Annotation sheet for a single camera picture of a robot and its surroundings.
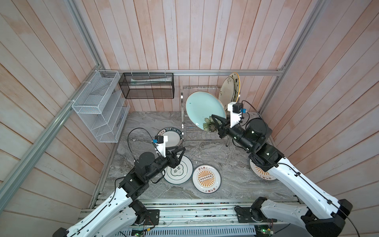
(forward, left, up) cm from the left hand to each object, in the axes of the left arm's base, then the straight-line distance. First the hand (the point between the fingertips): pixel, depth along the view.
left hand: (182, 150), depth 68 cm
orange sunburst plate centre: (-3, -14, -27) cm, 31 cm away
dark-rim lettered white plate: (+29, +7, -29) cm, 42 cm away
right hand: (+9, -13, +15) cm, 22 cm away
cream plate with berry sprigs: (+37, -26, +6) cm, 45 cm away
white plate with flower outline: (-1, +2, -27) cm, 27 cm away
